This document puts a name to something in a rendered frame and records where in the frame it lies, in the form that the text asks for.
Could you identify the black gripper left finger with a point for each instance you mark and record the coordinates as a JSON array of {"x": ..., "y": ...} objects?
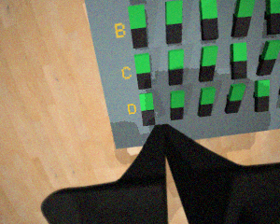
[{"x": 139, "y": 196}]

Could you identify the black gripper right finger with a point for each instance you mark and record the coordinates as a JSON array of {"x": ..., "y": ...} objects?
[{"x": 213, "y": 189}]

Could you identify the grey switch panel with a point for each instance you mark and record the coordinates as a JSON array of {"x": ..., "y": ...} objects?
[{"x": 208, "y": 68}]

